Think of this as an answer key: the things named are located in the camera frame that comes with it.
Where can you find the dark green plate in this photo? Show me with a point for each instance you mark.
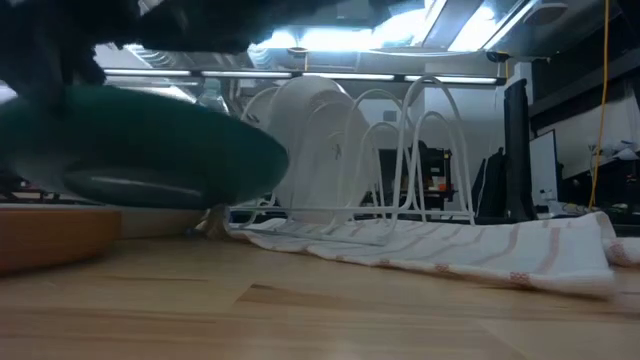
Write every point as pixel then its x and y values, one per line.
pixel 150 145

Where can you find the brown divided plate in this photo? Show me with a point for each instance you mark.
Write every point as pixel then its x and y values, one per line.
pixel 50 240

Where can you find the white plate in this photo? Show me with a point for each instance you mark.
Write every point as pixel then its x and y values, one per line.
pixel 360 160
pixel 305 150

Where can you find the black background machine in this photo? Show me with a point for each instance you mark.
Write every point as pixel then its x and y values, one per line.
pixel 430 175

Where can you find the black desk leg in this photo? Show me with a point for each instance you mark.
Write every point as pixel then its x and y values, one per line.
pixel 517 150

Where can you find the white striped dish towel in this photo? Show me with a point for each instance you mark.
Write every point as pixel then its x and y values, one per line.
pixel 500 255

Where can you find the white background panel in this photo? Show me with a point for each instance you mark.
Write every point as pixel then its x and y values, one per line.
pixel 544 165

